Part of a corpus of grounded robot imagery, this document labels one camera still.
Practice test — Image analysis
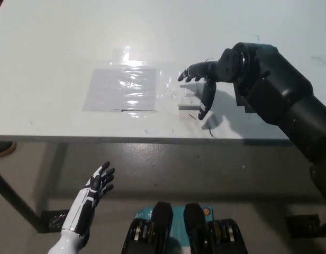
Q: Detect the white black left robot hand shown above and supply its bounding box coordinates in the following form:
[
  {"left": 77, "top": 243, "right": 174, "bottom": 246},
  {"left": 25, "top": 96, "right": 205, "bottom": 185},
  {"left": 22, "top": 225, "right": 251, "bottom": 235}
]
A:
[{"left": 61, "top": 160, "right": 116, "bottom": 238}]

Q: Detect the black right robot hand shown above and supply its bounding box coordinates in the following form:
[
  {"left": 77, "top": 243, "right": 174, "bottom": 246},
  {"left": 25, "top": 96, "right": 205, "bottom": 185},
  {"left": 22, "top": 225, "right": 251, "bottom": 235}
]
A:
[{"left": 177, "top": 48, "right": 246, "bottom": 121}]

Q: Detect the black tape square patch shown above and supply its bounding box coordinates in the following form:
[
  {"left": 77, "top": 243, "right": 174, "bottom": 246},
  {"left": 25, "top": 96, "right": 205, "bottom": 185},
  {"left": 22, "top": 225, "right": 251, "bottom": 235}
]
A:
[{"left": 232, "top": 82, "right": 257, "bottom": 114}]

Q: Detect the clear plastic film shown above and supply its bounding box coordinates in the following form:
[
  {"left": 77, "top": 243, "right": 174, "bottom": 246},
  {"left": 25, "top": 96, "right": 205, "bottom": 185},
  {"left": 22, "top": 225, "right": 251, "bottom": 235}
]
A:
[{"left": 64, "top": 47, "right": 181, "bottom": 120}]

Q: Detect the black table leg with foot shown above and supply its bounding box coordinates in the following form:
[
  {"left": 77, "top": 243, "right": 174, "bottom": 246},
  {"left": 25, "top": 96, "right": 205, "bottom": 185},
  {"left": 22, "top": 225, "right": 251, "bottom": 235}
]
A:
[{"left": 0, "top": 166, "right": 71, "bottom": 234}]

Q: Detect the round dark tan-rimmed object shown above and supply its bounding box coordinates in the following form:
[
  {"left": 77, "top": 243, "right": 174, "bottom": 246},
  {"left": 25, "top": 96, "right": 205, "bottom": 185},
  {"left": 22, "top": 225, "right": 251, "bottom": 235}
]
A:
[{"left": 0, "top": 140, "right": 18, "bottom": 159}]

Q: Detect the black table foot plate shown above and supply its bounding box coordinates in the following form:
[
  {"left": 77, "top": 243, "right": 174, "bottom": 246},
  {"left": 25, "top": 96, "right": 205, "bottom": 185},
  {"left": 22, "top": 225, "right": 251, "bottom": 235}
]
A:
[{"left": 284, "top": 213, "right": 326, "bottom": 239}]

